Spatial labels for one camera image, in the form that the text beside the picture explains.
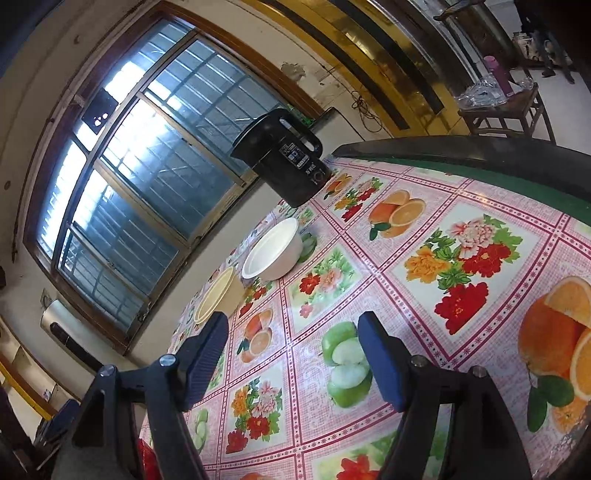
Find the beige ribbed plastic bowl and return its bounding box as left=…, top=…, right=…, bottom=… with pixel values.
left=194, top=267, right=245, bottom=326

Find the red plastic object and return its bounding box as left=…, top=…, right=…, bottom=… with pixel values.
left=137, top=439, right=161, bottom=480

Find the white air conditioner unit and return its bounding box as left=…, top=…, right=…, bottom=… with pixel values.
left=40, top=300, right=103, bottom=374

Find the floral fruit pattern tablecloth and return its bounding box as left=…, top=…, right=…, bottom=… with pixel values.
left=171, top=159, right=590, bottom=479

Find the small white paper bowl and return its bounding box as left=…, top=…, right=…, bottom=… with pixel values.
left=242, top=218, right=304, bottom=281

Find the large barred window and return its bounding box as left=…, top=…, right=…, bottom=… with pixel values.
left=23, top=1, right=322, bottom=353

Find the wooden stool with items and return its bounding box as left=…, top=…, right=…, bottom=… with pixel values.
left=455, top=81, right=556, bottom=144

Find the black electric kettle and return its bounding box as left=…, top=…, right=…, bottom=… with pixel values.
left=230, top=108, right=332, bottom=208

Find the purple water bottle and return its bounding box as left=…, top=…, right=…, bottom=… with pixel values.
left=483, top=55, right=513, bottom=97

